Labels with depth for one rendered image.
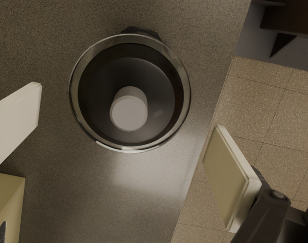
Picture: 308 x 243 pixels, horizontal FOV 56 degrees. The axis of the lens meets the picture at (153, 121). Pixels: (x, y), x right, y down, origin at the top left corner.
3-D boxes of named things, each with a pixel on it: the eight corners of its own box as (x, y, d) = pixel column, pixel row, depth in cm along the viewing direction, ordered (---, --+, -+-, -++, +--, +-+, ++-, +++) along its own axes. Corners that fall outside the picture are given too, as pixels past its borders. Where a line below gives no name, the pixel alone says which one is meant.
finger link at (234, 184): (247, 179, 13) (263, 183, 13) (214, 123, 19) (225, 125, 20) (225, 233, 14) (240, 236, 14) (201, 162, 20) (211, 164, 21)
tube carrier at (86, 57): (96, 85, 47) (60, 140, 27) (109, 15, 43) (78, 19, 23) (161, 100, 48) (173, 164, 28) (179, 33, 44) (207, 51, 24)
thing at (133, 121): (75, 125, 29) (57, 156, 22) (91, 29, 25) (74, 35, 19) (167, 144, 30) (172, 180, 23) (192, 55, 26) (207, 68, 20)
